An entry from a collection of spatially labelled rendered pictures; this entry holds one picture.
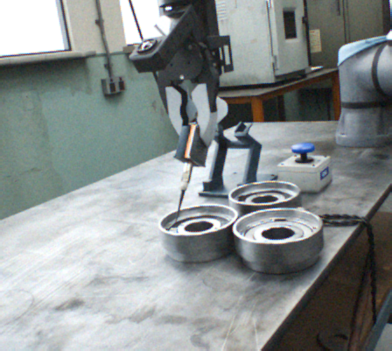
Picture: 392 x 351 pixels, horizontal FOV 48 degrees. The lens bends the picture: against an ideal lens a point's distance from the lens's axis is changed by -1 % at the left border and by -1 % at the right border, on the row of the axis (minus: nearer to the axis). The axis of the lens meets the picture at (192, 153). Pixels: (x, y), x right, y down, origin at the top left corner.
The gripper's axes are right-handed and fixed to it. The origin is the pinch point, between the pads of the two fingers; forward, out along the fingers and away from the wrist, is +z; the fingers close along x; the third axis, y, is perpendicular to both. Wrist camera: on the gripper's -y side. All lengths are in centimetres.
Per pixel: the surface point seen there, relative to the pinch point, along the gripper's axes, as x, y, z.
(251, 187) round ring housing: -3.6, 8.2, 9.7
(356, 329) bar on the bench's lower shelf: -16.2, 16.1, 36.6
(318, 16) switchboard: 117, 377, -30
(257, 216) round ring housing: -10.3, -2.6, 9.6
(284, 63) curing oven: 82, 215, 2
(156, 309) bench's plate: -7.5, -20.7, 13.1
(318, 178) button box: -10.8, 17.7, 10.7
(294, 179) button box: -6.9, 17.3, 10.9
